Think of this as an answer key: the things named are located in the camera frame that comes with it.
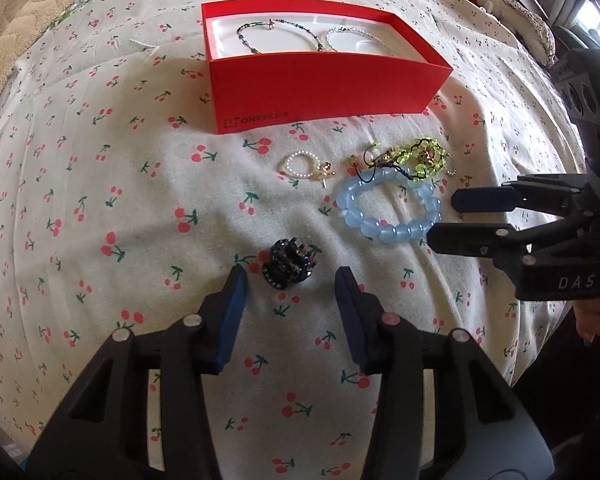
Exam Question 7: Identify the silver chain bracelet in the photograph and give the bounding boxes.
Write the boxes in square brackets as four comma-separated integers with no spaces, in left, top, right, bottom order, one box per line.
[324,25,396,58]

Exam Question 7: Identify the yellow-green beaded bracelet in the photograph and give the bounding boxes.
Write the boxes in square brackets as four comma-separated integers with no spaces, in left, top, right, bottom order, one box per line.
[392,136,451,181]

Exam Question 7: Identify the black cord yellow bead charm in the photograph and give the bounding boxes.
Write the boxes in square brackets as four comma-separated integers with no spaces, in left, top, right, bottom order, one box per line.
[349,142,401,183]

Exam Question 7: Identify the green beaded necklace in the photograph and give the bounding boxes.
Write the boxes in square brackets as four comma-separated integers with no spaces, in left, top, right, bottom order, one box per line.
[235,17,326,56]

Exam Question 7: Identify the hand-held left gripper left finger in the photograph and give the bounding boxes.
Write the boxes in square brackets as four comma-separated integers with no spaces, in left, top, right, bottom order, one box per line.
[27,265,248,480]

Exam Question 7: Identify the black rhinestone hair claw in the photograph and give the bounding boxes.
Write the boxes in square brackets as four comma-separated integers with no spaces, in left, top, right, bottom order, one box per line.
[261,239,323,291]

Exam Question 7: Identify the beige quilted blanket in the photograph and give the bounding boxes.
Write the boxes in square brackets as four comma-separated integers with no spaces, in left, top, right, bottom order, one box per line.
[0,0,141,126]

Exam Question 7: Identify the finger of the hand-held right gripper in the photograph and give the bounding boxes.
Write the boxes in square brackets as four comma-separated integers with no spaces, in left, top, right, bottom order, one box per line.
[451,174,598,221]
[426,212,598,281]

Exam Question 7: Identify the cherry print cloth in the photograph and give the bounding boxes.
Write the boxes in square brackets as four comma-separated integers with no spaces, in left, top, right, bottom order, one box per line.
[0,0,588,480]

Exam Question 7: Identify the person's dark clothing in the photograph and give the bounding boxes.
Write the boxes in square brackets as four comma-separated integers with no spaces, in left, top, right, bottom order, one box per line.
[510,300,600,480]

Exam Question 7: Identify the red cardboard box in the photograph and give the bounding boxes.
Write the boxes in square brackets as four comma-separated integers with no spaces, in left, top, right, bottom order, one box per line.
[201,0,454,136]

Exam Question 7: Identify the white knitted cushion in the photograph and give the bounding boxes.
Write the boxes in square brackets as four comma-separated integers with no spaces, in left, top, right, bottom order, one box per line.
[480,0,556,66]

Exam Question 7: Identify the white pearl bracelet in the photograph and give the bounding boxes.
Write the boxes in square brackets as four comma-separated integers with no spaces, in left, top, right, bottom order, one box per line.
[280,151,338,181]

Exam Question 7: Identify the blue bead bracelet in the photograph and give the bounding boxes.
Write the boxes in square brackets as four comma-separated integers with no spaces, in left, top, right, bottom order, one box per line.
[334,167,443,243]

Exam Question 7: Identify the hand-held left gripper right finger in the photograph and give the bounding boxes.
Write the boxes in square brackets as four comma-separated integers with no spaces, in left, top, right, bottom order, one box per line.
[334,266,556,480]

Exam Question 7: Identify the person's right hand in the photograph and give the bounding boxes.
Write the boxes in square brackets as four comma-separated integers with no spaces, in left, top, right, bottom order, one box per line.
[575,297,600,346]

